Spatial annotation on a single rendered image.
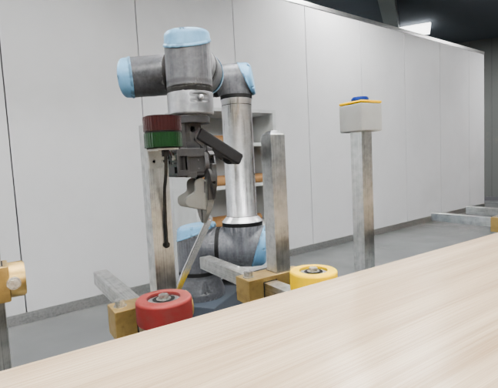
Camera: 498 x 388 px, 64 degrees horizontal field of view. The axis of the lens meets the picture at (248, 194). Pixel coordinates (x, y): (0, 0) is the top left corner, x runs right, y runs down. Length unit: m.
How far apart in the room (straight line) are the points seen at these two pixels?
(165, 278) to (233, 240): 0.75
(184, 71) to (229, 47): 3.38
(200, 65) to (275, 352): 0.54
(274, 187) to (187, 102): 0.23
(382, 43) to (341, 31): 0.86
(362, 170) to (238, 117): 0.60
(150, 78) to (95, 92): 2.54
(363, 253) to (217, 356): 0.62
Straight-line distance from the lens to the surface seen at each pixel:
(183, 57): 0.79
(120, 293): 0.81
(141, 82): 0.94
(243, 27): 4.32
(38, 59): 3.41
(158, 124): 0.62
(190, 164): 0.77
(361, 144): 0.97
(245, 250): 1.42
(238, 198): 1.42
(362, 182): 0.97
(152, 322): 0.58
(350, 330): 0.49
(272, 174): 0.79
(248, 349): 0.45
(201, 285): 1.48
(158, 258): 0.69
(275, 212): 0.80
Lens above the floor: 1.10
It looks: 5 degrees down
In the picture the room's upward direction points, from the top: 3 degrees counter-clockwise
